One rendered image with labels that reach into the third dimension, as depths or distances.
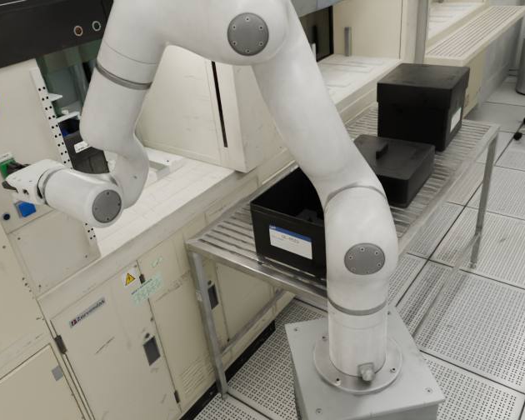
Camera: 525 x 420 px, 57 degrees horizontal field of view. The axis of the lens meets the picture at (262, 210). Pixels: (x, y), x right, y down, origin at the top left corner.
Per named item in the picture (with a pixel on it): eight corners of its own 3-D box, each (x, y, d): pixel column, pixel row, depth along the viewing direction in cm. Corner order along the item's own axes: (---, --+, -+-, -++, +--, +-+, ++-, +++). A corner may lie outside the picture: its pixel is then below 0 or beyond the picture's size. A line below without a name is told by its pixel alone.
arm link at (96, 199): (88, 165, 95) (43, 171, 88) (131, 179, 88) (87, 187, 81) (88, 206, 98) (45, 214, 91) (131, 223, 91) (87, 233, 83)
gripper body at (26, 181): (42, 216, 93) (12, 202, 99) (87, 192, 99) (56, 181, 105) (28, 182, 89) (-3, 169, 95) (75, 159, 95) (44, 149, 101)
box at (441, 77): (444, 152, 187) (452, 88, 173) (374, 142, 201) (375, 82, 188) (463, 126, 206) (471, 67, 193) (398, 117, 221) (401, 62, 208)
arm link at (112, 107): (164, 58, 87) (116, 188, 102) (85, 51, 74) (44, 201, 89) (195, 86, 83) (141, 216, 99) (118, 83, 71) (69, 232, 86)
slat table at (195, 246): (355, 482, 158) (356, 311, 119) (218, 397, 192) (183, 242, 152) (477, 266, 243) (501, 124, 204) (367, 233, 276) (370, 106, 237)
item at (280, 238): (253, 252, 144) (247, 202, 135) (305, 209, 162) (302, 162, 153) (335, 284, 128) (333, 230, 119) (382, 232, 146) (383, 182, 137)
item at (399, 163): (407, 208, 156) (408, 172, 149) (325, 190, 171) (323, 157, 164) (435, 169, 176) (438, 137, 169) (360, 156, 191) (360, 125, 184)
